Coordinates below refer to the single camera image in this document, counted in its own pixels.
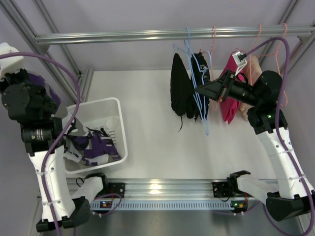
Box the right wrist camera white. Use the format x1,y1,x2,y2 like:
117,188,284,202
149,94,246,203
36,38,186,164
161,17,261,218
232,51,247,76

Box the light blue wire hanger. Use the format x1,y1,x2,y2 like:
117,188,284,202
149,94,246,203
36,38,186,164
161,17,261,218
184,27,210,136

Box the black patterned trousers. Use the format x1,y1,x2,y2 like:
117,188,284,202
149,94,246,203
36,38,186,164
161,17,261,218
186,51,210,121

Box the aluminium frame post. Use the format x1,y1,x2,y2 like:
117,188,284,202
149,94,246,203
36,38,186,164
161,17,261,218
0,0,95,102
259,0,315,72

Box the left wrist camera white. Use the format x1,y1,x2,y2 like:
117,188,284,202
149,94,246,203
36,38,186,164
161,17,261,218
0,42,25,82

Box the salmon wire hanger middle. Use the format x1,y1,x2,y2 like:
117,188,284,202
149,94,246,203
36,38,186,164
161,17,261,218
243,24,262,85

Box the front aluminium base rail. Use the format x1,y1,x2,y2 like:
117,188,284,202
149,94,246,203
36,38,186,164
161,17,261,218
66,178,281,199

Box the white plastic basket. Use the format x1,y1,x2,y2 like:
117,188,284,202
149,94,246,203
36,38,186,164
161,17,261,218
64,97,128,176

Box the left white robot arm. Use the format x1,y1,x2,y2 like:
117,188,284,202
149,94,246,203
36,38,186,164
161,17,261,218
0,69,117,233

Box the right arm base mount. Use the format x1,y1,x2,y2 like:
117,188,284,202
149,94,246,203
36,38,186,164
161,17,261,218
212,181,235,198

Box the aluminium hanging rail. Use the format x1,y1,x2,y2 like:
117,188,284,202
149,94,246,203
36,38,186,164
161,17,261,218
36,25,311,45

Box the right aluminium frame post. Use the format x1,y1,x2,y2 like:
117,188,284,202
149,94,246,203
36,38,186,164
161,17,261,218
259,0,315,72

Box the beige trousers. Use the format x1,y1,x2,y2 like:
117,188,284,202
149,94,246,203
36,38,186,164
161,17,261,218
239,56,262,121

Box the salmon wire hanger right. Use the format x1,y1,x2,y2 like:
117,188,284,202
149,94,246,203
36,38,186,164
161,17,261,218
258,23,289,108

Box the grey slotted cable duct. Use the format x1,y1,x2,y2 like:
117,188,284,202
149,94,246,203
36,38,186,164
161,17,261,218
91,199,247,212

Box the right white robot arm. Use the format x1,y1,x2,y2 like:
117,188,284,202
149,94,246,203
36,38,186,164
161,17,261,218
195,70,315,221

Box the pink trousers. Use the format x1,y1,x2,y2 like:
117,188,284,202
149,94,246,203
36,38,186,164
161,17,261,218
220,51,241,124

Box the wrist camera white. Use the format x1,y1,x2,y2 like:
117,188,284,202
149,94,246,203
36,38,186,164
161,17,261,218
232,51,247,76
0,42,25,82

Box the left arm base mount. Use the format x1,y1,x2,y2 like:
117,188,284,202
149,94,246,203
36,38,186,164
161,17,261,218
105,182,126,198

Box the purple camouflage trousers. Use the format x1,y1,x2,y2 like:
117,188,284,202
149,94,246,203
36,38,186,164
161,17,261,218
30,73,121,166

